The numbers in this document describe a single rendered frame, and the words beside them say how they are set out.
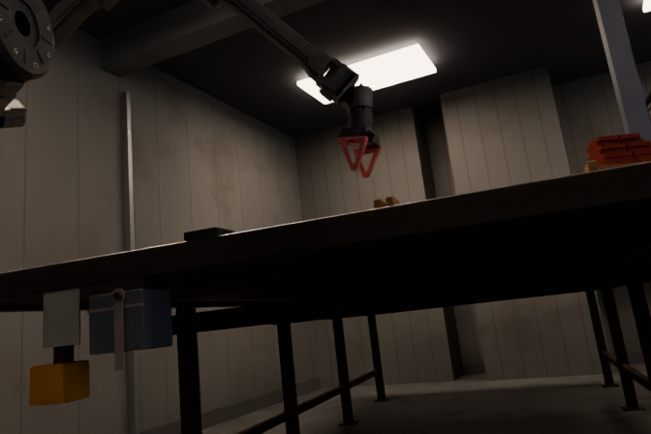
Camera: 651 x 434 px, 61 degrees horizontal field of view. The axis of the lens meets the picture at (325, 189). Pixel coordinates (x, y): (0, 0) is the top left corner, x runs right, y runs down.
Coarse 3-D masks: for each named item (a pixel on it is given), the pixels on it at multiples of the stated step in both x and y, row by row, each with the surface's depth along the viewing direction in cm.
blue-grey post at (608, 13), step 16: (608, 0) 284; (608, 16) 283; (608, 32) 282; (624, 32) 279; (608, 48) 280; (624, 48) 278; (608, 64) 286; (624, 64) 276; (624, 80) 275; (624, 96) 274; (640, 96) 271; (624, 112) 273; (640, 112) 270; (624, 128) 279; (640, 128) 268
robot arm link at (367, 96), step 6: (360, 84) 130; (354, 90) 129; (360, 90) 129; (366, 90) 129; (372, 90) 131; (354, 96) 129; (360, 96) 129; (366, 96) 129; (372, 96) 131; (354, 102) 129; (360, 102) 128; (366, 102) 129; (372, 102) 131; (354, 108) 130; (360, 108) 129; (372, 108) 131
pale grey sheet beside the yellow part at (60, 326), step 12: (48, 300) 123; (60, 300) 122; (72, 300) 121; (48, 312) 123; (60, 312) 122; (72, 312) 120; (48, 324) 122; (60, 324) 121; (72, 324) 120; (48, 336) 121; (60, 336) 120; (72, 336) 119
